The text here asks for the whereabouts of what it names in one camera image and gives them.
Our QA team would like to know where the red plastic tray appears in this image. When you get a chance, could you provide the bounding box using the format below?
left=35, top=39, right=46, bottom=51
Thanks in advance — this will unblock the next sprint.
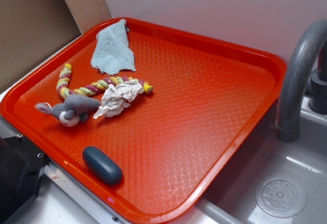
left=1, top=19, right=286, bottom=223

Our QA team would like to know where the crumpled white paper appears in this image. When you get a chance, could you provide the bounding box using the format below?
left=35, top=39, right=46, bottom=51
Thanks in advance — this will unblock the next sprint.
left=93, top=81, right=145, bottom=119

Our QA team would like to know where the grey sink faucet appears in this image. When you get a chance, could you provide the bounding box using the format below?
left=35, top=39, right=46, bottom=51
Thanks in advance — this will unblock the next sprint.
left=275, top=19, right=326, bottom=142

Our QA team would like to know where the grey plush mouse toy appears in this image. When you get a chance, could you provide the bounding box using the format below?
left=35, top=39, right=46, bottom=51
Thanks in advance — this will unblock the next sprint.
left=35, top=94, right=101, bottom=127

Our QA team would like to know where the sink drain strainer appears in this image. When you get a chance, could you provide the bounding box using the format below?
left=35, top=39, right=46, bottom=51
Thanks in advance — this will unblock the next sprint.
left=254, top=174, right=307, bottom=218

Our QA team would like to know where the grey plastic sink basin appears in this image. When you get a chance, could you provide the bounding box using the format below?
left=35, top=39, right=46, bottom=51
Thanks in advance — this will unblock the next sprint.
left=197, top=98, right=326, bottom=223

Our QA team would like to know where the light blue cloth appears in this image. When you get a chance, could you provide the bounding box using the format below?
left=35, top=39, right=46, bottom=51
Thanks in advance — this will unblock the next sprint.
left=90, top=19, right=136, bottom=75

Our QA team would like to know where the multicolour rope toy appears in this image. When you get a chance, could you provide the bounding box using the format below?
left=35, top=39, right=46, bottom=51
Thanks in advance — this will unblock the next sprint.
left=56, top=63, right=154, bottom=99

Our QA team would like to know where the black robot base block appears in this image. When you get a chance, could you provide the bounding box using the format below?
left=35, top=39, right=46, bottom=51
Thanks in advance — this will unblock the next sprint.
left=1, top=135, right=48, bottom=223

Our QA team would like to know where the brown cardboard panel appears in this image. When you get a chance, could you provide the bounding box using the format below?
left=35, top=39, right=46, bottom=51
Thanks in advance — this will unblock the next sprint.
left=1, top=0, right=111, bottom=92

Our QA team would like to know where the dark blue oval case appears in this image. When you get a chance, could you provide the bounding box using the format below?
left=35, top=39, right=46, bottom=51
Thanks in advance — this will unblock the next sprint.
left=82, top=146, right=123, bottom=185

